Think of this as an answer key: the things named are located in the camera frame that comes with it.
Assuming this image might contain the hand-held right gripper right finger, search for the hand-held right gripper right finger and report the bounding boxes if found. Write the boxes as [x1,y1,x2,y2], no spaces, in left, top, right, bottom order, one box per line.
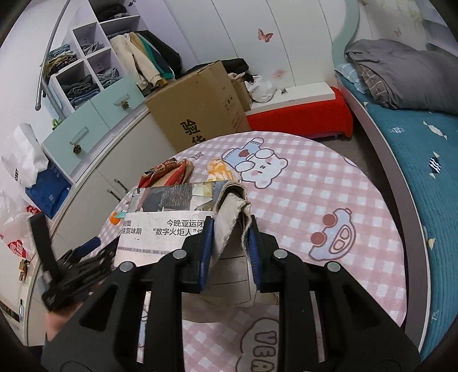
[247,215,421,372]

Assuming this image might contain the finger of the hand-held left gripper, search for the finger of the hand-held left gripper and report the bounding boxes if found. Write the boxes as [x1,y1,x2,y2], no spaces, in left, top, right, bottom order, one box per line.
[66,236,117,263]

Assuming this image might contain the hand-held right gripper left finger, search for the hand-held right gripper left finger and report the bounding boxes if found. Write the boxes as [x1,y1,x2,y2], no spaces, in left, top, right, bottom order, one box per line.
[41,216,215,372]

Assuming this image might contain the beige frayed cloth rag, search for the beige frayed cloth rag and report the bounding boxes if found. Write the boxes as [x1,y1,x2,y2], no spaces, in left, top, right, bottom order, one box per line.
[211,181,254,267]

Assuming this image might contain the printed newspaper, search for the printed newspaper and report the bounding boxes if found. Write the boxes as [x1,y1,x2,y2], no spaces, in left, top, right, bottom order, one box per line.
[114,181,230,268]

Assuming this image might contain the orange snack packet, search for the orange snack packet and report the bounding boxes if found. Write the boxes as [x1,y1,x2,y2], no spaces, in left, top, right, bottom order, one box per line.
[207,157,238,183]

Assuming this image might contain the red snack packet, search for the red snack packet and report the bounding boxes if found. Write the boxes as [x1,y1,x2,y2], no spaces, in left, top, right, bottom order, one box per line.
[138,157,194,188]

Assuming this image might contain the person's left hand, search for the person's left hand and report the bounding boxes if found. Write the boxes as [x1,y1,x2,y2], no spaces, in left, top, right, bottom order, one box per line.
[45,304,84,346]

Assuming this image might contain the white cabinet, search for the white cabinet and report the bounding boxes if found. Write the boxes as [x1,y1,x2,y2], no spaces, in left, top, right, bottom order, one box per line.
[25,107,181,340]

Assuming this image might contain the blue bag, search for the blue bag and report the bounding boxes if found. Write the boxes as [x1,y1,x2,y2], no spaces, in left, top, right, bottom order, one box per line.
[25,163,71,219]

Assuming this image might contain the white red plastic bag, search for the white red plastic bag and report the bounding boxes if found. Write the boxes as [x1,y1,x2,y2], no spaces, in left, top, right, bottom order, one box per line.
[0,193,47,273]

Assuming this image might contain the pink checked tablecloth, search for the pink checked tablecloth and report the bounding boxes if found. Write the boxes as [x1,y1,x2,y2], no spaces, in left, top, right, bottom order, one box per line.
[98,130,408,372]

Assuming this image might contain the mint drawer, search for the mint drawer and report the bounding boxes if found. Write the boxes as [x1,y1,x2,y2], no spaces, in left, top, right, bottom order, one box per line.
[89,75,146,134]
[42,104,112,177]

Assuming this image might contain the large cardboard box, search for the large cardboard box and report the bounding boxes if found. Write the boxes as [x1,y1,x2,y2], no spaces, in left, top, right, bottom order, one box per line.
[145,60,252,153]

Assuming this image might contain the red bench with white top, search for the red bench with white top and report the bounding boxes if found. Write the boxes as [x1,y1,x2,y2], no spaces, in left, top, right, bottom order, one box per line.
[246,82,355,141]

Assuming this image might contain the folded jeans stack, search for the folded jeans stack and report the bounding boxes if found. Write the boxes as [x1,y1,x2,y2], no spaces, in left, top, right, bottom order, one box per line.
[95,67,121,90]
[66,74,101,108]

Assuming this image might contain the small cardboard box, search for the small cardboard box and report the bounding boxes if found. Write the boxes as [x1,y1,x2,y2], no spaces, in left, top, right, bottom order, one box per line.
[231,77,253,112]

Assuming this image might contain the white crumpled cloth heap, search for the white crumpled cloth heap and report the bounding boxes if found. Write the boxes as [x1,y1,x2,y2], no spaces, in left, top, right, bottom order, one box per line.
[245,73,277,104]

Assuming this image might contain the black clothing pile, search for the black clothing pile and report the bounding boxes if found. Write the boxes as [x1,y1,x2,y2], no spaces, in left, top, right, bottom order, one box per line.
[224,58,251,76]

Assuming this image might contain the teal and yellow clothes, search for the teal and yellow clothes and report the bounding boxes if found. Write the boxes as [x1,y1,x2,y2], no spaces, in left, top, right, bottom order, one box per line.
[44,43,78,78]

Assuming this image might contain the teal quilted bedspread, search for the teal quilted bedspread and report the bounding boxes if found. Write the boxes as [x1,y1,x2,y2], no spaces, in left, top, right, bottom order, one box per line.
[336,64,458,360]

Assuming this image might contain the green hanging garment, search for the green hanging garment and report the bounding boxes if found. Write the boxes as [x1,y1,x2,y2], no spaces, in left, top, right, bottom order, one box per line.
[138,34,176,80]

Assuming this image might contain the beige hanging jacket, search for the beige hanging jacket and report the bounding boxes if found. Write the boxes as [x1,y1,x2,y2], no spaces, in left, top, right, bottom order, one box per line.
[109,32,166,89]

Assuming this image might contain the folded grey clothes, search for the folded grey clothes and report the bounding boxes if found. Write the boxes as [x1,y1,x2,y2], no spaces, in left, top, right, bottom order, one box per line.
[80,41,105,57]

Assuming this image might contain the light blue checked pillow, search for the light blue checked pillow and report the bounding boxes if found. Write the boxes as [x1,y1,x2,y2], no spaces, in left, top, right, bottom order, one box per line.
[334,64,363,94]

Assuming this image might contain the black hanging garment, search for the black hanging garment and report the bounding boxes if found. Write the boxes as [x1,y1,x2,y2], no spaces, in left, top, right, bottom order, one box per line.
[143,30,182,69]

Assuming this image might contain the white cubby shelf unit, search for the white cubby shelf unit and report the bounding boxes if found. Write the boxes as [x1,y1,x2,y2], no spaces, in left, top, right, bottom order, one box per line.
[46,14,144,112]

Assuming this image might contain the plaid pillow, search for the plaid pillow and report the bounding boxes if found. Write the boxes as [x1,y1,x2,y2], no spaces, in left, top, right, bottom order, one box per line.
[358,64,395,101]

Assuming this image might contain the dark folded clothes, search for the dark folded clothes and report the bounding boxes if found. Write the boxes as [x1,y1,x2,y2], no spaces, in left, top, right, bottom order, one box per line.
[96,3,128,23]

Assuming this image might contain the grey blanket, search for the grey blanket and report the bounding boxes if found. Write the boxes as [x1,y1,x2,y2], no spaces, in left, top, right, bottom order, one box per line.
[344,39,458,116]

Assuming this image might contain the bed with grey blanket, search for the bed with grey blanket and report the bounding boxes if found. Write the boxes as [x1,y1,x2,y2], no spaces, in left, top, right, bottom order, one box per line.
[331,0,362,68]

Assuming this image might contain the metal cabinet handles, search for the metal cabinet handles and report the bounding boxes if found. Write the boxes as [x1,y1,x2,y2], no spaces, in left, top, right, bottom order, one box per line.
[106,178,127,198]

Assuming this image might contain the grey bed frame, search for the grey bed frame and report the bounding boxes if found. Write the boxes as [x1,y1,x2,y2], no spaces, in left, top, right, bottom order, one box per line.
[343,89,432,363]

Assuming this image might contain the curved metal rail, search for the curved metal rail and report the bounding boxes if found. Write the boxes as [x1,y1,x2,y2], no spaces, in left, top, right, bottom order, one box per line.
[35,0,72,110]

